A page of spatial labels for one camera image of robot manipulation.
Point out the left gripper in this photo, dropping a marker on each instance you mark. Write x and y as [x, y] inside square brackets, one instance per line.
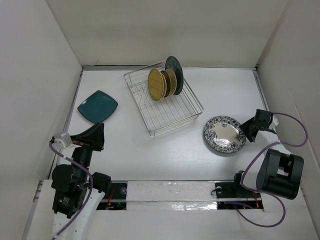
[93, 137]

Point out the cream plate with characters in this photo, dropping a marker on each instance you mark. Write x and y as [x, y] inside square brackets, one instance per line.
[164, 85]

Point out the brown gold patterned plate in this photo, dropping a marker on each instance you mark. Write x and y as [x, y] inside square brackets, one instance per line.
[168, 83]

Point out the wire dish rack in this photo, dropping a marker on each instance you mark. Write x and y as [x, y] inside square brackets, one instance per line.
[168, 114]

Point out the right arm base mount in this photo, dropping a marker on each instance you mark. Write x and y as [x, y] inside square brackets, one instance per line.
[231, 197]

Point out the square teal plate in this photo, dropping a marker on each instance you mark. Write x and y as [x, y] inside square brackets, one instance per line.
[98, 107]

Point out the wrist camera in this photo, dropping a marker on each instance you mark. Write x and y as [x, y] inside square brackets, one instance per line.
[62, 140]
[274, 123]

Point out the plain cream plate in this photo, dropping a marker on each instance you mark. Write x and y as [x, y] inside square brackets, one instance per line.
[173, 81]

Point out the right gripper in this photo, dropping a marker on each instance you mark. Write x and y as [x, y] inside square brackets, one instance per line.
[244, 127]

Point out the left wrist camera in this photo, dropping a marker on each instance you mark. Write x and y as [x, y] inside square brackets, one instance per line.
[62, 140]

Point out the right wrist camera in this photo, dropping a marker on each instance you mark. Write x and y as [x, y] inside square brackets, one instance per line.
[274, 123]

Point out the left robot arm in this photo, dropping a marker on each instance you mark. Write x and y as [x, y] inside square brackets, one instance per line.
[77, 191]

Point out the round teal plate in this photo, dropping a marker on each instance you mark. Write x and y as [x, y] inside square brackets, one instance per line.
[173, 64]

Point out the blue floral white plate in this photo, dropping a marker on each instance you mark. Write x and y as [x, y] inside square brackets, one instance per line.
[223, 134]

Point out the yellow plate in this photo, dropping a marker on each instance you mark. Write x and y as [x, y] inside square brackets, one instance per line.
[155, 84]

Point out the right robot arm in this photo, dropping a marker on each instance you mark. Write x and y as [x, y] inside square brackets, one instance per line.
[281, 171]

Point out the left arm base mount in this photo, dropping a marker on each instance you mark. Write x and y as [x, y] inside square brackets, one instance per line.
[117, 198]

